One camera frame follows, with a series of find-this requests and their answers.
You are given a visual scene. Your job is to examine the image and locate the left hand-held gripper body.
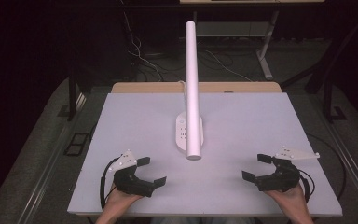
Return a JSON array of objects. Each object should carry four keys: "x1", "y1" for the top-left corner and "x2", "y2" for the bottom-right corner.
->
[{"x1": 108, "y1": 149, "x2": 155, "y2": 199}]

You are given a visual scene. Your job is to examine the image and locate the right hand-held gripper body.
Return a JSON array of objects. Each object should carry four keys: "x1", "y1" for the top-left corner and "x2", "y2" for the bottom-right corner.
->
[{"x1": 255, "y1": 146, "x2": 321, "y2": 192}]

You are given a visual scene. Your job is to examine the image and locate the person's left hand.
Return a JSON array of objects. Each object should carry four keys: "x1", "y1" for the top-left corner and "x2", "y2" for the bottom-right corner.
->
[{"x1": 103, "y1": 183, "x2": 145, "y2": 217}]

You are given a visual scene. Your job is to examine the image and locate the person's right hand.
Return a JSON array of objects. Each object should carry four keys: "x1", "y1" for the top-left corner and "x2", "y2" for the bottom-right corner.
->
[{"x1": 265, "y1": 183, "x2": 310, "y2": 217}]

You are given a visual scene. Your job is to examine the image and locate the white power strip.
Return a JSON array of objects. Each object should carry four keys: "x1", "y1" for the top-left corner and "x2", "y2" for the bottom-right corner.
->
[{"x1": 174, "y1": 111, "x2": 205, "y2": 154}]

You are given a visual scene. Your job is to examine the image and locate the long white tube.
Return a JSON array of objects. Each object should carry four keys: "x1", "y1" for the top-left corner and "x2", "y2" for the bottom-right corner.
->
[{"x1": 185, "y1": 20, "x2": 203, "y2": 161}]

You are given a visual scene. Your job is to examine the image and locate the black metal stand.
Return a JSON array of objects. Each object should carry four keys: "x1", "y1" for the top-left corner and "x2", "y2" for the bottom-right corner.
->
[
  {"x1": 280, "y1": 10, "x2": 358, "y2": 124},
  {"x1": 66, "y1": 66, "x2": 88, "y2": 122}
]

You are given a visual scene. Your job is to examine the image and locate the white-legged desk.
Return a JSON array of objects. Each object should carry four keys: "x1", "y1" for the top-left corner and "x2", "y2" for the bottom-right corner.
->
[{"x1": 178, "y1": 0, "x2": 325, "y2": 81}]

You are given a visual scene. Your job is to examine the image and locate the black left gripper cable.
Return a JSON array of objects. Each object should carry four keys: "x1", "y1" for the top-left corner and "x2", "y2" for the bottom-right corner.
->
[{"x1": 99, "y1": 157, "x2": 120, "y2": 211}]

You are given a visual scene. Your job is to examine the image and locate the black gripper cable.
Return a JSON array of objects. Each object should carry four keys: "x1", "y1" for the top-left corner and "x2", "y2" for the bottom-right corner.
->
[
  {"x1": 297, "y1": 168, "x2": 316, "y2": 203},
  {"x1": 99, "y1": 157, "x2": 120, "y2": 211}
]

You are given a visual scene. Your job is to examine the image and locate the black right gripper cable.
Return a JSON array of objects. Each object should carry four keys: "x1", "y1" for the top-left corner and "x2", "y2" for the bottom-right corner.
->
[{"x1": 297, "y1": 168, "x2": 316, "y2": 203}]

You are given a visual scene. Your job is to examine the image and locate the black cable on floor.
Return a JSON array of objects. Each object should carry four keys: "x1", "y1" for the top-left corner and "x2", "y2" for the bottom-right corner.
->
[{"x1": 306, "y1": 133, "x2": 347, "y2": 201}]

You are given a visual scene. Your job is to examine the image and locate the black rectangular frame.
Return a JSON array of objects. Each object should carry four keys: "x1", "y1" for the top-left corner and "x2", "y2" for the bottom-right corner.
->
[{"x1": 62, "y1": 132, "x2": 90, "y2": 157}]

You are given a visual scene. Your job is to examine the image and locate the white power strip cable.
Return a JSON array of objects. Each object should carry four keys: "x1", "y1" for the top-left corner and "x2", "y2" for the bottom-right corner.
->
[{"x1": 177, "y1": 79, "x2": 188, "y2": 116}]

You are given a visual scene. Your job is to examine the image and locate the white cable on floor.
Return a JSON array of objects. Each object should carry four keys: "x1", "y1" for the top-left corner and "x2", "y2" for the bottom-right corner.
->
[{"x1": 119, "y1": 0, "x2": 164, "y2": 82}]

